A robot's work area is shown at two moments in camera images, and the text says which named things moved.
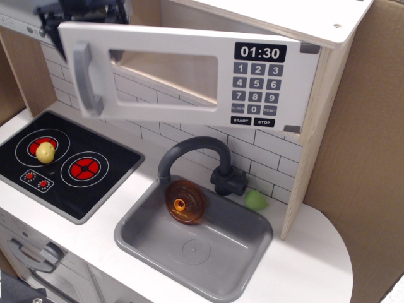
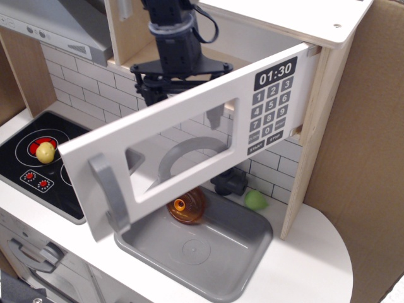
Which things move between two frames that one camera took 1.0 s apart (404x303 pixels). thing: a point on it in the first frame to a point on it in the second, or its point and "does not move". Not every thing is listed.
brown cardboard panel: x=358 y=180 does not move
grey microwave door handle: x=92 y=105 to x=117 y=214
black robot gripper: x=81 y=11 to x=182 y=67
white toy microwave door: x=259 y=77 to x=283 y=75
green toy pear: x=254 y=200 does not move
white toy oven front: x=52 y=269 does not move
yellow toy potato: x=45 y=152 does not move
